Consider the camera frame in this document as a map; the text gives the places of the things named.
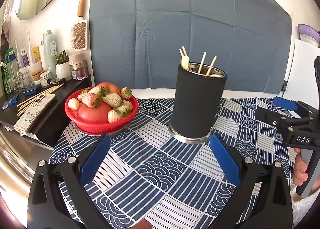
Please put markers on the pink lidded jar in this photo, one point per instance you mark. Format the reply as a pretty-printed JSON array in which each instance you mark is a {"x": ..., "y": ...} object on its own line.
[{"x": 79, "y": 67}]

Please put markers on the black side shelf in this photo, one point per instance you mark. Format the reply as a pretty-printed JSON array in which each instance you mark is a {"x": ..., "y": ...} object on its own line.
[{"x": 41, "y": 118}]

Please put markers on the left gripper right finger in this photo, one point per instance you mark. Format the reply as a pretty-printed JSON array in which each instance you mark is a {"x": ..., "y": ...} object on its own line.
[{"x": 272, "y": 209}]

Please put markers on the cream plastic spoon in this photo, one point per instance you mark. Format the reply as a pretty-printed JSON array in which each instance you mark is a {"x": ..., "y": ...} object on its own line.
[{"x": 185, "y": 64}]

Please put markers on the red apple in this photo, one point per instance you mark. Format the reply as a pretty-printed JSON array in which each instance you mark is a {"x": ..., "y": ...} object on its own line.
[{"x": 95, "y": 115}]

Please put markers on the cream chopstick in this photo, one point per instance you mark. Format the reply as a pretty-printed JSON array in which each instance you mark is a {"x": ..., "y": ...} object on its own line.
[
  {"x": 183, "y": 52},
  {"x": 202, "y": 62},
  {"x": 211, "y": 66}
]

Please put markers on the blue small box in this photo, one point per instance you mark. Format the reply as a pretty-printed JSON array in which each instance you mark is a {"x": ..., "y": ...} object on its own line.
[{"x": 10, "y": 102}]

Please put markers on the white spoon in holder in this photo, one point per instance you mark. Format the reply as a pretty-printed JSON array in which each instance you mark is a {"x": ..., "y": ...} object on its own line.
[{"x": 217, "y": 75}]

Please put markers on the wooden paddle hairbrush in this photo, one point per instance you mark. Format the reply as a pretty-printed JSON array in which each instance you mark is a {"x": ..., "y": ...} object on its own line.
[{"x": 79, "y": 35}]

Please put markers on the white phone case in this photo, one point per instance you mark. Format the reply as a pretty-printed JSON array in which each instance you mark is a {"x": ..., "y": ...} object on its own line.
[{"x": 33, "y": 112}]

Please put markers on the grey-blue backdrop cloth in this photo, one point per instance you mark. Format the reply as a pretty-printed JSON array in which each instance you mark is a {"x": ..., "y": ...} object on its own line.
[{"x": 135, "y": 43}]

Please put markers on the green plastic bottle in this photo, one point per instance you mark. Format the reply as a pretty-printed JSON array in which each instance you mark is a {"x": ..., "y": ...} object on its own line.
[{"x": 9, "y": 80}]

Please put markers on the person's right hand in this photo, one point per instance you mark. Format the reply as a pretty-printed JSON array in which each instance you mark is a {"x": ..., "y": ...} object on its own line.
[{"x": 300, "y": 167}]

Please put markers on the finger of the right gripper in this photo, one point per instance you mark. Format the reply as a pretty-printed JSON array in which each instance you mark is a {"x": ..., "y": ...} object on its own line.
[
  {"x": 269, "y": 117},
  {"x": 302, "y": 109}
]

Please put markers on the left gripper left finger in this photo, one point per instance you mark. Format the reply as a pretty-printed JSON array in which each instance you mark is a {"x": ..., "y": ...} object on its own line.
[{"x": 46, "y": 207}]

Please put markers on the small potted succulent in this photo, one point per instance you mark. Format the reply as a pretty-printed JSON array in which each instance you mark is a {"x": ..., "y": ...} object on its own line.
[{"x": 63, "y": 69}]

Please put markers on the light green bottle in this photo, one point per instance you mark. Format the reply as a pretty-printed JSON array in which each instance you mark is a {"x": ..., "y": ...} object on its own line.
[{"x": 50, "y": 52}]

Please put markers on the black cylindrical utensil holder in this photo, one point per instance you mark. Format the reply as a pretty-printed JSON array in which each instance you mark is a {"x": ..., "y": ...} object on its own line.
[{"x": 196, "y": 101}]

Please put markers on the white sleeved right forearm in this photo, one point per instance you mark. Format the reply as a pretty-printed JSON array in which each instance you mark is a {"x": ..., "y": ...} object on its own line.
[{"x": 301, "y": 206}]

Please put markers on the blue patterned tablecloth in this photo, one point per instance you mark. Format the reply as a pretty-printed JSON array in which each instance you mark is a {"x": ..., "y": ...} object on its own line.
[{"x": 148, "y": 174}]

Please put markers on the red fruit basket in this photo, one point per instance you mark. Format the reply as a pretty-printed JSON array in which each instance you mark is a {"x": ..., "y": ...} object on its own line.
[{"x": 124, "y": 107}]

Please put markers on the purple colander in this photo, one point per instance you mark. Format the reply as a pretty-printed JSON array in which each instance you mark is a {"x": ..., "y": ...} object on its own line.
[{"x": 308, "y": 34}]

